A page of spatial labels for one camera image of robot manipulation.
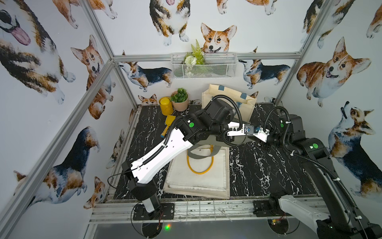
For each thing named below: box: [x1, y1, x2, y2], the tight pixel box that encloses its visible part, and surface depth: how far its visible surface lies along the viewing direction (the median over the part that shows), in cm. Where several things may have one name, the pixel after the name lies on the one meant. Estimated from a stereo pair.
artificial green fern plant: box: [181, 38, 206, 77], surface depth 85 cm
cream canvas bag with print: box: [163, 165, 231, 198], surface depth 80 cm
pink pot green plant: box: [170, 87, 189, 112], surface depth 109 cm
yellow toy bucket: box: [159, 96, 174, 117], surface depth 112 cm
